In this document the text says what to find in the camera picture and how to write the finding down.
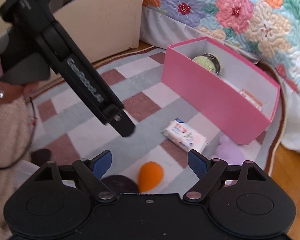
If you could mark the beige fuzzy sleeve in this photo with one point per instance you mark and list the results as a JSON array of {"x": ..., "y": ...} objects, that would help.
[{"x": 16, "y": 135}]

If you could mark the floral quilted bedspread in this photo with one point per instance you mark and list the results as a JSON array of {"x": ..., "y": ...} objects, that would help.
[{"x": 261, "y": 30}]

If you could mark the orange sponge ball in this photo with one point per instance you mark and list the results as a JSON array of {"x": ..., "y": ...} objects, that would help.
[{"x": 150, "y": 176}]

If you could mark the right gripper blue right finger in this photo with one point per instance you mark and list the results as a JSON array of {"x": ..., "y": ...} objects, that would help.
[{"x": 210, "y": 175}]

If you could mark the pink cardboard storage box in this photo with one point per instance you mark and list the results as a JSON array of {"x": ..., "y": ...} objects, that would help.
[{"x": 217, "y": 97}]

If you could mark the checkered plush floor rug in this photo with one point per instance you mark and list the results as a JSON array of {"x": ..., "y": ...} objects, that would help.
[{"x": 67, "y": 128}]

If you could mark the purple plush bear toy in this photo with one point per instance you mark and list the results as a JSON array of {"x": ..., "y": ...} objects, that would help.
[{"x": 229, "y": 152}]

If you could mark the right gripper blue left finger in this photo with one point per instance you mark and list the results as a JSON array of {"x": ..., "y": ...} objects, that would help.
[{"x": 89, "y": 174}]

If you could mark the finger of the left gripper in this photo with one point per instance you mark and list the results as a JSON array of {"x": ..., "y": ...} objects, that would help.
[{"x": 122, "y": 124}]

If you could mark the orange label clear plastic box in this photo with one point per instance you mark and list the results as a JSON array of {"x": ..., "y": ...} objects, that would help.
[{"x": 252, "y": 99}]

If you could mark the green yarn ball black label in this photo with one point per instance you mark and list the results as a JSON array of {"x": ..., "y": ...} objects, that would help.
[{"x": 209, "y": 62}]

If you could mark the white tissue pack bear print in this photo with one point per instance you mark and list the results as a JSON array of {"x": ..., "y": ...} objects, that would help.
[{"x": 184, "y": 136}]

